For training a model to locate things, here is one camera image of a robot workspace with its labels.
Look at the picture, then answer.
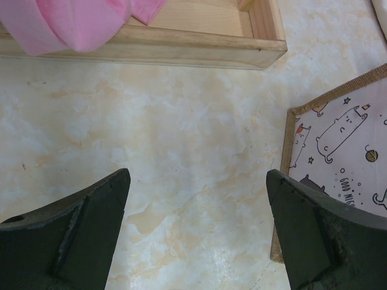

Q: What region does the brown canvas tote bag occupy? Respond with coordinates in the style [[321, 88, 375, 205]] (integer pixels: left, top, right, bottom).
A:
[[270, 62, 387, 265]]

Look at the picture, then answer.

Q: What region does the beige cloth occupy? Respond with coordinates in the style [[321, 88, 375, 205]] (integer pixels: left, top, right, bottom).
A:
[[371, 0, 387, 38]]

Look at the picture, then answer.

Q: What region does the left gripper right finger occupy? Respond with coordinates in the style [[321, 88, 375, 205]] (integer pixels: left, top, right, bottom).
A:
[[266, 169, 386, 289]]

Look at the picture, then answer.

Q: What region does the wooden clothes rack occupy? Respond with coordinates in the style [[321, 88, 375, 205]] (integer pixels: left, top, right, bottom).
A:
[[1, 1, 287, 69]]

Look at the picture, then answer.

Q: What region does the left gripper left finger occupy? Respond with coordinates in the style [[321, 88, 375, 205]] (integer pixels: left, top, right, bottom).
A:
[[1, 169, 131, 289]]

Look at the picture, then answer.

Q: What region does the pink shirt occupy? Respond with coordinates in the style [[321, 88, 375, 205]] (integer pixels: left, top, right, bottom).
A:
[[1, 0, 165, 56]]

